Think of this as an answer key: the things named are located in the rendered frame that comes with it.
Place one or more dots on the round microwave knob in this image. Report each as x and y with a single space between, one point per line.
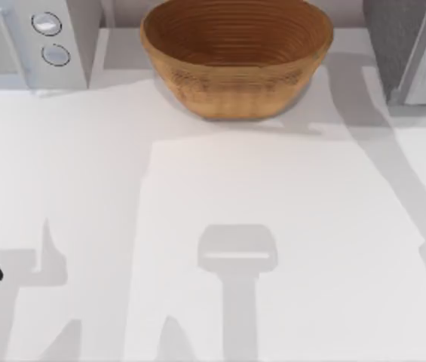
46 24
56 54

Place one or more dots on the pale microwave oven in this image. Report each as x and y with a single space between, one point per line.
28 45

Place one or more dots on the brown woven basket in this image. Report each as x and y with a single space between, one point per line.
235 56

